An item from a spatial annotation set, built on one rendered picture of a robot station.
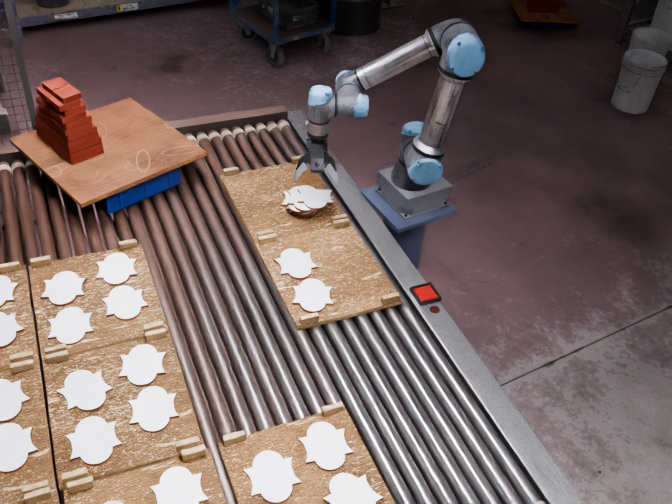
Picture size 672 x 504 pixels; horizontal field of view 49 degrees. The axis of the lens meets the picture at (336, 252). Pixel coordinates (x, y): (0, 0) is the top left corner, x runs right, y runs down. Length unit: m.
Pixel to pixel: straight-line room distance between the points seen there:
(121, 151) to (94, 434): 1.15
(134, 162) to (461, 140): 2.75
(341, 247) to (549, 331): 1.53
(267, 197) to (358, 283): 0.54
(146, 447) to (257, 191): 1.12
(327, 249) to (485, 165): 2.43
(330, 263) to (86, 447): 0.95
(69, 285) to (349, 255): 0.88
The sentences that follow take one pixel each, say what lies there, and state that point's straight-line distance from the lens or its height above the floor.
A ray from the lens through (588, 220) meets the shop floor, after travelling 4.50.
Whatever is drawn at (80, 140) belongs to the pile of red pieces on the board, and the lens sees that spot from 2.70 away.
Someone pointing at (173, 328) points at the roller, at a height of 0.92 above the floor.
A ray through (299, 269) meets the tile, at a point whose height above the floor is 0.95.
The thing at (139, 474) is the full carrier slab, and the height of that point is 0.94.
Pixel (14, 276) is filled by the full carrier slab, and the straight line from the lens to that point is 2.47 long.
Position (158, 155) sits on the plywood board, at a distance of 2.73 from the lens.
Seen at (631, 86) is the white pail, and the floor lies 0.20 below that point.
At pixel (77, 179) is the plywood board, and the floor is 1.04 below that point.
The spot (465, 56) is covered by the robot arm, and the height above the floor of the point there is 1.56.
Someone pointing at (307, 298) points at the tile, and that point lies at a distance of 2.27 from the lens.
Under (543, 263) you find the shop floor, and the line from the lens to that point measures 4.09.
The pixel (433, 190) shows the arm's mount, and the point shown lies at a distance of 2.74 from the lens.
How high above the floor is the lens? 2.53
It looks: 40 degrees down
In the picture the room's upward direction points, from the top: 5 degrees clockwise
